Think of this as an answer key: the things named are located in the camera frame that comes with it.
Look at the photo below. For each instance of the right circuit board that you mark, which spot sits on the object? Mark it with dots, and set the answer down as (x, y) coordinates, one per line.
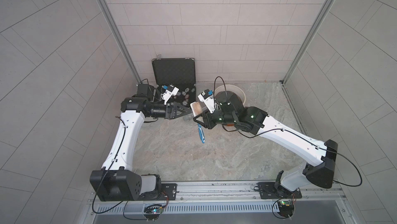
(286, 209)

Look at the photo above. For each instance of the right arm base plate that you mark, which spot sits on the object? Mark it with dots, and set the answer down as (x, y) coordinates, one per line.
(268, 190)

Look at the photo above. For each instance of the black poker chip case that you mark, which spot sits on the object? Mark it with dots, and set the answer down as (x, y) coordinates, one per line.
(179, 72)

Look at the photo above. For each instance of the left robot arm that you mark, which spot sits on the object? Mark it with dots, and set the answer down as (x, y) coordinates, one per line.
(116, 181)

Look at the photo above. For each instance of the white ceramic pot with soil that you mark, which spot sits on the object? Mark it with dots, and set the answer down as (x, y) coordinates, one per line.
(232, 88)

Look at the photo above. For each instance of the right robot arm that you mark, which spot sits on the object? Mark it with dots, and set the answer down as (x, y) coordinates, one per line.
(319, 157)

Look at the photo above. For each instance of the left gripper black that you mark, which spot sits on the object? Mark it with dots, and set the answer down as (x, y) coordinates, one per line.
(172, 114)

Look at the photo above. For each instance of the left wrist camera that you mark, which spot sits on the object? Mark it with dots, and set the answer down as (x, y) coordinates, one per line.
(170, 91)

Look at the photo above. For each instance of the left circuit board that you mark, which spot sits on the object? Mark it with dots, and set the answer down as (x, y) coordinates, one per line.
(152, 212)

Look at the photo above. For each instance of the circuit board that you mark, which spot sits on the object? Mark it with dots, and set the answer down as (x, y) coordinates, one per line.
(152, 212)
(286, 209)

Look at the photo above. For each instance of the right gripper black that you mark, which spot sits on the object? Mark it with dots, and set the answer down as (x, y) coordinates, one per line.
(207, 120)

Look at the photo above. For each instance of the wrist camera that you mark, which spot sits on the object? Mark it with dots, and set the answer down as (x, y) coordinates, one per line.
(207, 101)
(170, 91)

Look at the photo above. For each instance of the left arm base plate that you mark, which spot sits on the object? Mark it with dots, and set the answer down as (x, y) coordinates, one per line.
(160, 194)

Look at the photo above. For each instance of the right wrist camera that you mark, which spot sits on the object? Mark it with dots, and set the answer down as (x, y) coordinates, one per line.
(207, 101)

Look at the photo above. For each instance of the aluminium front rail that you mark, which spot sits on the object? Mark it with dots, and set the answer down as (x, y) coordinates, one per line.
(184, 192)

